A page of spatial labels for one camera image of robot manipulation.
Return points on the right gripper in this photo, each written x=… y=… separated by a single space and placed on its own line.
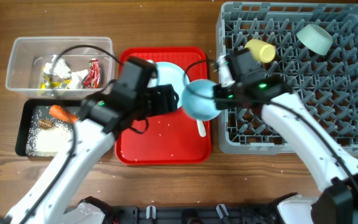
x=217 y=91

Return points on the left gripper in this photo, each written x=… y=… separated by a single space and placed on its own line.
x=169 y=98

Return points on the light blue plate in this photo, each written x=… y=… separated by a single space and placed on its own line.
x=170 y=74

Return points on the yellow plastic cup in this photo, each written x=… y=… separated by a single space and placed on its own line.
x=261 y=51

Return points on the blue bowl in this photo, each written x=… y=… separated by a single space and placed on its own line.
x=197 y=102

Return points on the white plastic spoon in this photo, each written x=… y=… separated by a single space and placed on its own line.
x=201 y=128

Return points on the green bowl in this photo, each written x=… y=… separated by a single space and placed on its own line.
x=315 y=39

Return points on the white tissue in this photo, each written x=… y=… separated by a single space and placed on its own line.
x=60 y=70
x=77 y=79

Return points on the orange carrot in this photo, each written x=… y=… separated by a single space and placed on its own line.
x=58 y=112

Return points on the yellow silver foil wrapper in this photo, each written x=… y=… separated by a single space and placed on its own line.
x=53 y=82

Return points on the brown food lump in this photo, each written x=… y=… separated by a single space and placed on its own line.
x=45 y=124

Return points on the white rice pile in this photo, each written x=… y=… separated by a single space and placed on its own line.
x=47 y=143

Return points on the red snack wrapper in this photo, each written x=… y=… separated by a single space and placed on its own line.
x=93 y=77

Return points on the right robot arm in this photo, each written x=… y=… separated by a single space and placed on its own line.
x=334 y=170

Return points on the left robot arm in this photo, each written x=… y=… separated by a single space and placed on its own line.
x=102 y=119

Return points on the grey dishwasher rack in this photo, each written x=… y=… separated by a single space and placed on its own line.
x=327 y=84

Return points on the red plastic tray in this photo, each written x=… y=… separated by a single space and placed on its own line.
x=171 y=138

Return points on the clear plastic bin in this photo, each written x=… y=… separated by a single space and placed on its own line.
x=30 y=54

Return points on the black plastic tray bin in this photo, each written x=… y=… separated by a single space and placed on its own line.
x=70 y=105

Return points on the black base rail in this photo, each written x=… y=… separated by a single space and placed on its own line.
x=93 y=210

